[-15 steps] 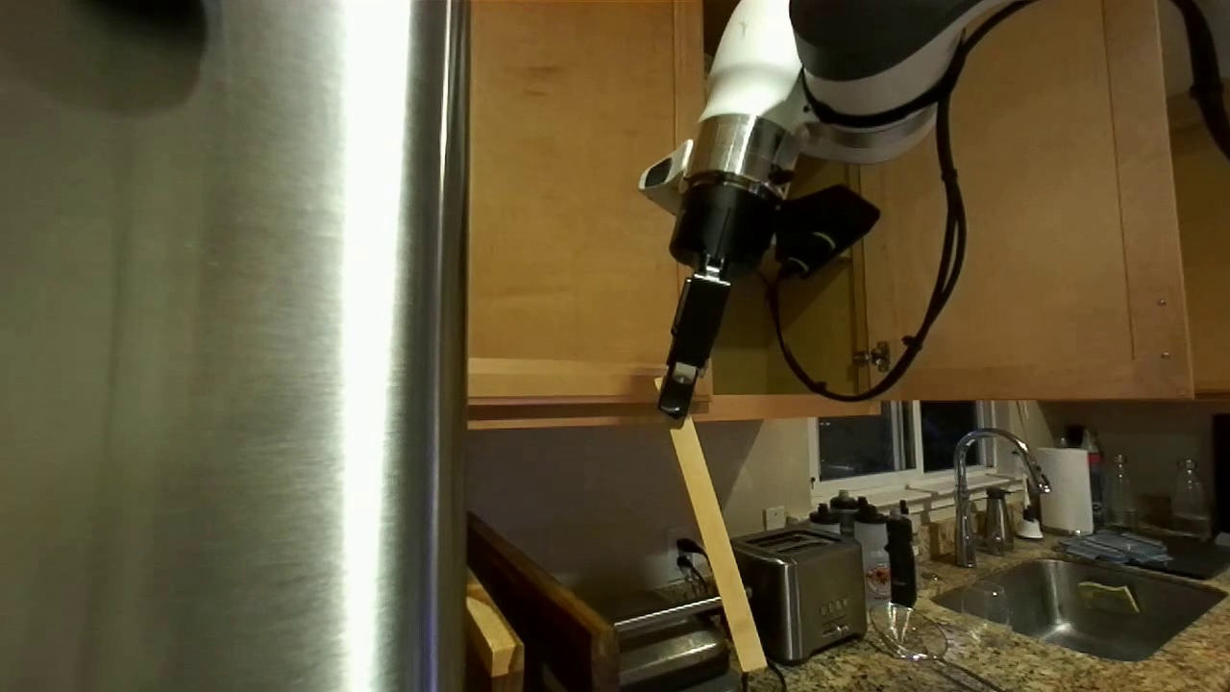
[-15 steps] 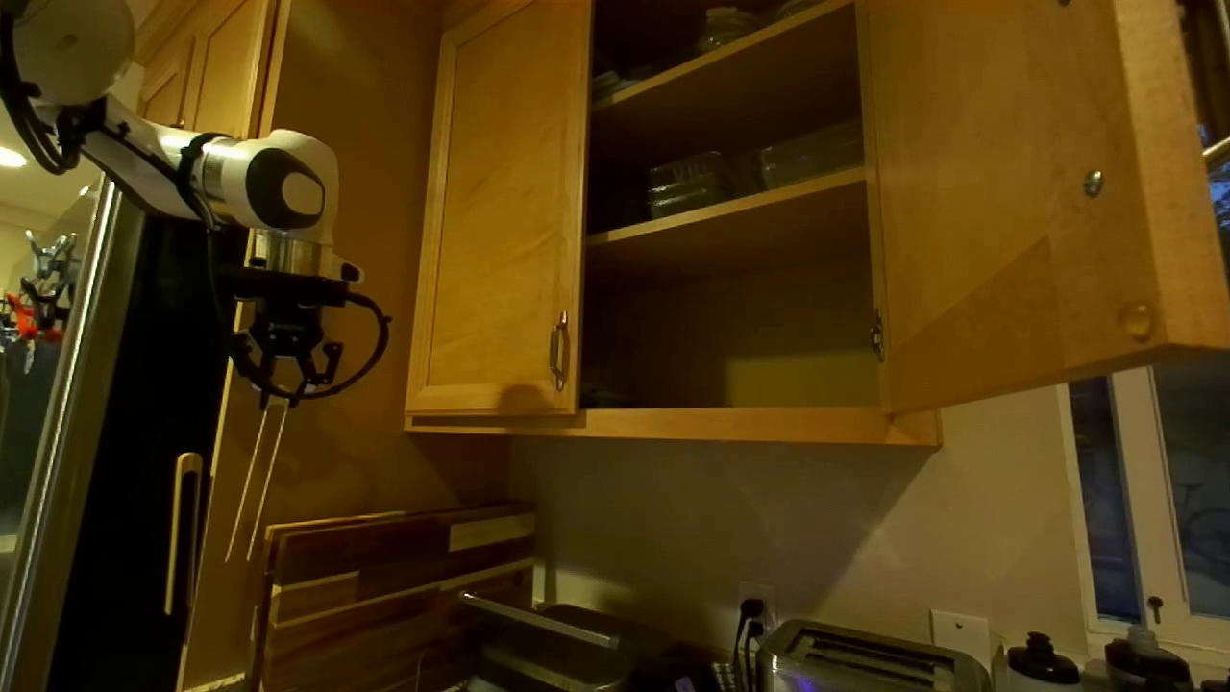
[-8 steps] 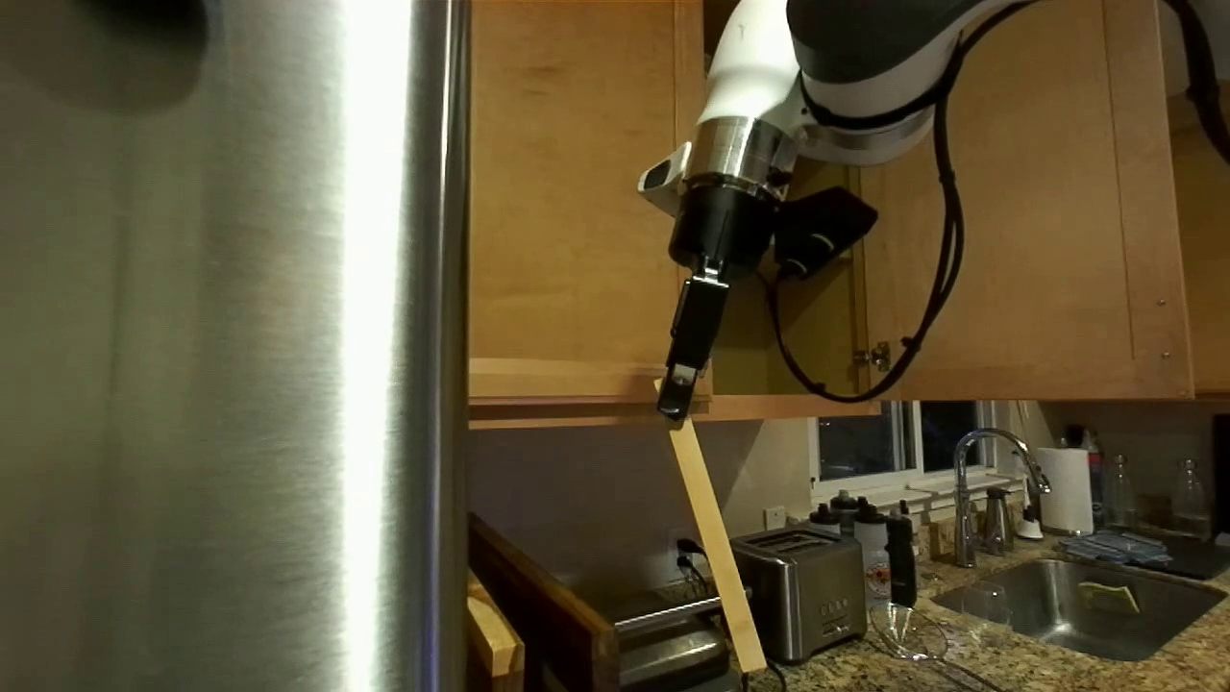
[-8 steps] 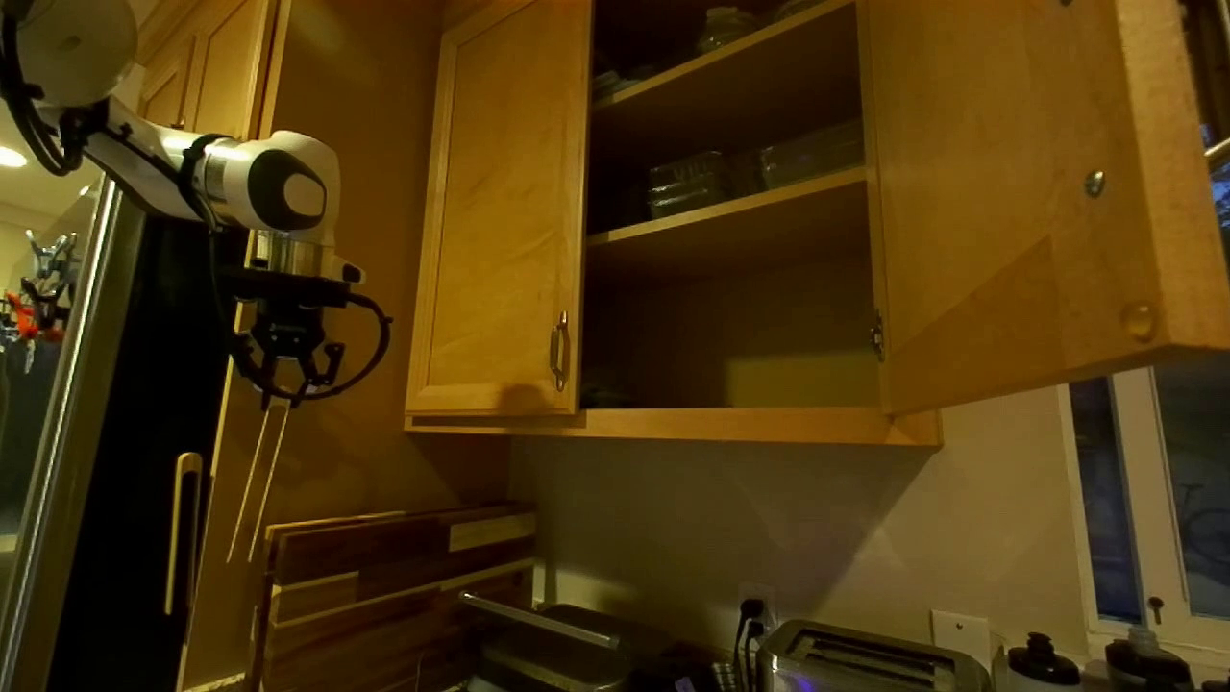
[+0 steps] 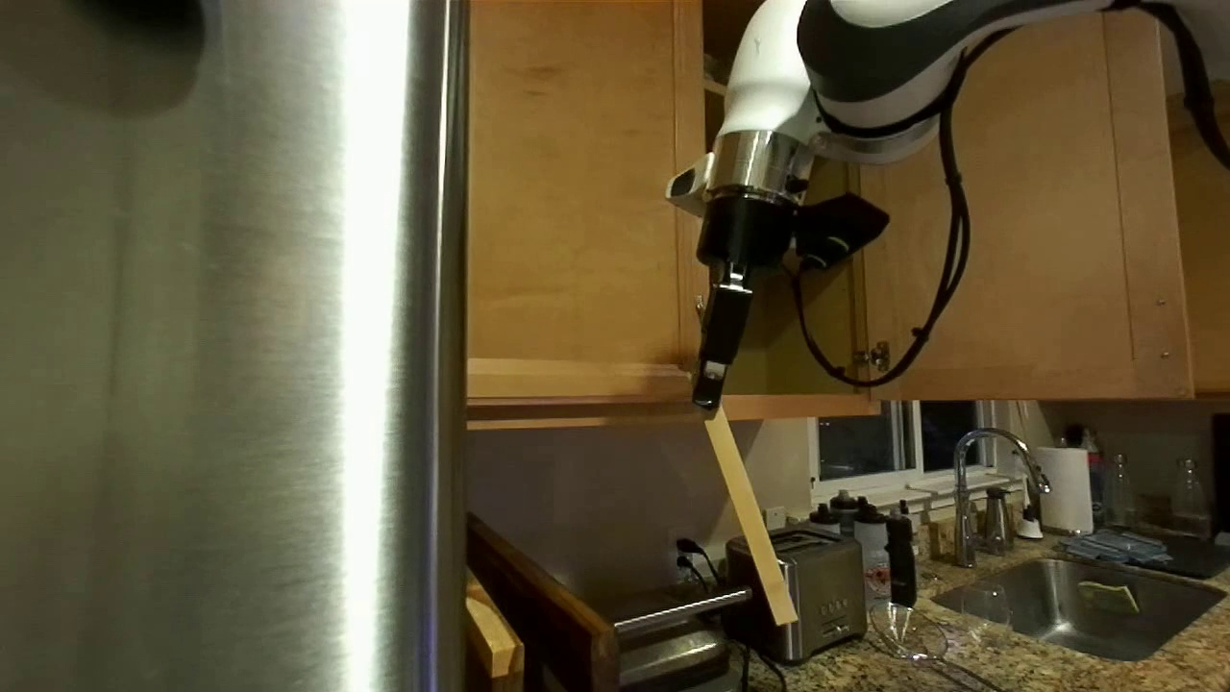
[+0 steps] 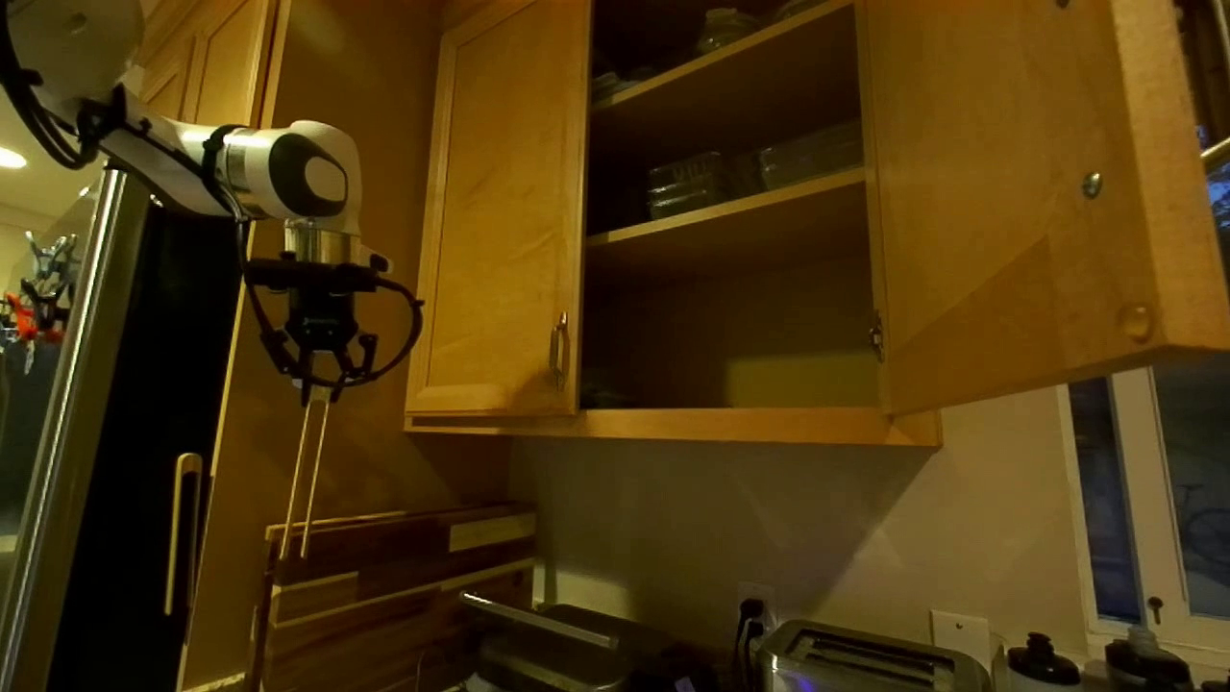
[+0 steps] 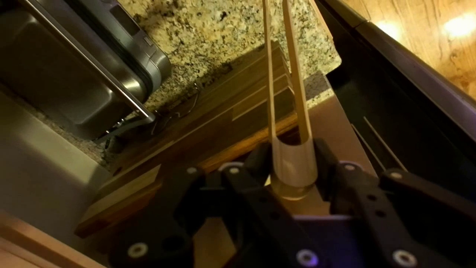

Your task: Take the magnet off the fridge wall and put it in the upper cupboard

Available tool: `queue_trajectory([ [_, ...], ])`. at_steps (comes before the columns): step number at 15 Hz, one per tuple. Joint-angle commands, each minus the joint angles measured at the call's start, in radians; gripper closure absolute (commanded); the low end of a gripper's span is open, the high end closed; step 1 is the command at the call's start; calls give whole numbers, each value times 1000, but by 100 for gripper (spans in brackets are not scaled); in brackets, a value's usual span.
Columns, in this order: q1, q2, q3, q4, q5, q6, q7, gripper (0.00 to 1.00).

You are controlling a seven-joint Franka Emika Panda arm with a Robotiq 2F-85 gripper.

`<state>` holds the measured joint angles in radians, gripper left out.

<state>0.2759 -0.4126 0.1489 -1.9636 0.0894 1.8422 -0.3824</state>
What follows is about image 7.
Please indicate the dark wooden cutting board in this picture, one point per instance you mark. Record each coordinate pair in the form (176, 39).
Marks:
(223, 119)

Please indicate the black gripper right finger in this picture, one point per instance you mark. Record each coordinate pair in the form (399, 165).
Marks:
(417, 223)

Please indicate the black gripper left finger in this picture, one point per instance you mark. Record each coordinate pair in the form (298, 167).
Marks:
(198, 223)

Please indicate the light wooden board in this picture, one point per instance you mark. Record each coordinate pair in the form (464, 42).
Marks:
(128, 194)

